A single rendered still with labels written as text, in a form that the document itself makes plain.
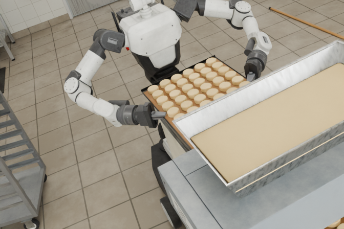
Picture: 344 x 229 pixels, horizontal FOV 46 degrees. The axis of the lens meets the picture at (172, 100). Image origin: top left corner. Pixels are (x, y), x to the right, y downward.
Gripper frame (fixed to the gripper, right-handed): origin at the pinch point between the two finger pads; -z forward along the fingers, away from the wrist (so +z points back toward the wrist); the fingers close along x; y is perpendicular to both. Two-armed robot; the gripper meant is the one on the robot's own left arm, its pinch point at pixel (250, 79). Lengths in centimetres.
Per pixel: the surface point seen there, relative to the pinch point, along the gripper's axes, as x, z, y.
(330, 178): 18, -70, 36
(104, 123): -99, 82, -159
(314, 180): 18, -71, 32
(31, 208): -79, -25, -149
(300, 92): 27, -47, 27
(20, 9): -60, 275, -386
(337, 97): 27, -49, 37
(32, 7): -64, 285, -373
